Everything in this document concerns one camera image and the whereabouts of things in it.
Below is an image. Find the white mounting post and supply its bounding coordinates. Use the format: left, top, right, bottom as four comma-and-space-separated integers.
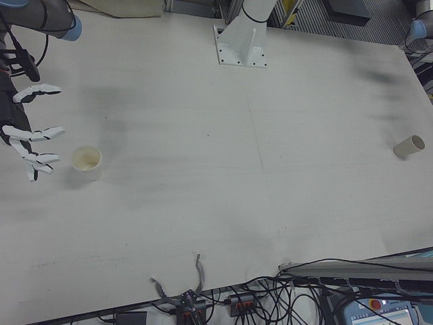
212, 0, 271, 70

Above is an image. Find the dark square box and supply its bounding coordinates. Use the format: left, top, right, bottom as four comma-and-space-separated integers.
332, 0, 372, 25

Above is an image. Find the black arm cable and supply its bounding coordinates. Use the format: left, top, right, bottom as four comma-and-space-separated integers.
0, 0, 50, 67

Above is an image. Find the flat black box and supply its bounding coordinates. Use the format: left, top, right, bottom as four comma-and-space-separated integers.
114, 310, 149, 325

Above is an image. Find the beige ceramic cup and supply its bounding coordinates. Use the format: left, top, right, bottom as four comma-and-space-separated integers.
392, 134, 426, 160

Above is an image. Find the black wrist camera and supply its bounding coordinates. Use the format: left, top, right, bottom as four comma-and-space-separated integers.
0, 47, 41, 83

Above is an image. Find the long grey strip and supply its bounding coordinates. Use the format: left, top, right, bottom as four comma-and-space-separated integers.
193, 252, 206, 294

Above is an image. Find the black orange connector block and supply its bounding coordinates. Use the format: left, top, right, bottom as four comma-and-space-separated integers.
174, 289, 208, 322
225, 292, 257, 318

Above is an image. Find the short grey strip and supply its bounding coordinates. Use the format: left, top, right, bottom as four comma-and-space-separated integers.
150, 276, 177, 305

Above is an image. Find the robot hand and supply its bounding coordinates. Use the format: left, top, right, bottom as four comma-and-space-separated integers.
0, 76, 65, 183

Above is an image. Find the long black cable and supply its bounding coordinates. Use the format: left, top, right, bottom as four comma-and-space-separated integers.
277, 257, 433, 274

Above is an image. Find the white paper cup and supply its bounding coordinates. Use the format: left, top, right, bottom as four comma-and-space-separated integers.
70, 145, 103, 182

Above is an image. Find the teach pendant with red button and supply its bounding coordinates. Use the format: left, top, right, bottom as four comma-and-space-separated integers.
338, 297, 422, 325

